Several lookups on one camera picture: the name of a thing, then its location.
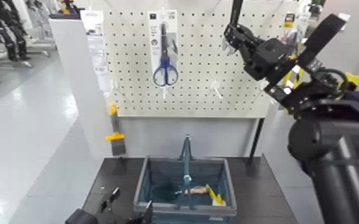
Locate teal grey plastic crate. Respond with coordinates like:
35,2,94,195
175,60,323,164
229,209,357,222
132,155,239,224

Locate black pegboard stand leg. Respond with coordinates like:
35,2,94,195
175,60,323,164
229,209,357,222
247,117,265,164

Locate yellow black packaged tool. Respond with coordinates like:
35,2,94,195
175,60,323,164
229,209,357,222
284,13,296,29

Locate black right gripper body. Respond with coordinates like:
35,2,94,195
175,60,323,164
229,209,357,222
243,38,295,82

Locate yellow clamp on stand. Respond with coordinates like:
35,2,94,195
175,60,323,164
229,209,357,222
105,103,127,157

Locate wooden handled tool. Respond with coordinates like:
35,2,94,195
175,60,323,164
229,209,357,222
184,185,211,197

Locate black background robot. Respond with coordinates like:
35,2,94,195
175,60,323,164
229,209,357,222
0,0,32,62

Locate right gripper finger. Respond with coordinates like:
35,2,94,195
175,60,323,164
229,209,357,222
239,42,256,65
223,24,257,45

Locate beige pegboard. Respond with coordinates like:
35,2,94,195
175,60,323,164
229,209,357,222
102,0,300,119

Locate yellow handled tool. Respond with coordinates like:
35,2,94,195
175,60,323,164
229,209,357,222
205,183,227,207

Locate blue handled scissors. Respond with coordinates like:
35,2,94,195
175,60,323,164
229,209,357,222
152,23,180,88

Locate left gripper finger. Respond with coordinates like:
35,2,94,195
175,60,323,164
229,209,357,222
100,186,122,214
135,200,154,224

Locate blue scissors in package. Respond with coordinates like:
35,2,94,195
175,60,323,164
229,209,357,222
147,9,179,92

